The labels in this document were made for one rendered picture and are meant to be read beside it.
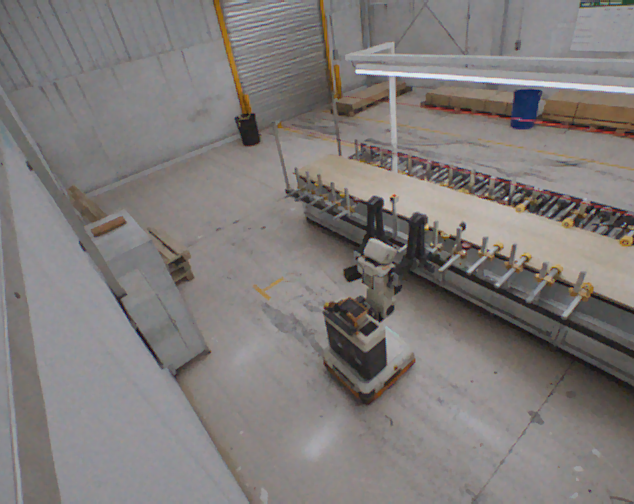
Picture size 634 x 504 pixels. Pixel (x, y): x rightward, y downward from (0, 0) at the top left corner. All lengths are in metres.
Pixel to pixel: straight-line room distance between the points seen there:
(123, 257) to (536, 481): 3.62
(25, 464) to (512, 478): 3.24
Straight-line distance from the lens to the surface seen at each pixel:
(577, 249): 3.84
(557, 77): 3.04
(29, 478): 0.32
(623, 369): 3.97
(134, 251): 3.37
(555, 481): 3.47
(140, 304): 2.53
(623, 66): 2.95
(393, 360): 3.42
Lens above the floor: 3.06
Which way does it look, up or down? 36 degrees down
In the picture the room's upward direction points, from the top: 11 degrees counter-clockwise
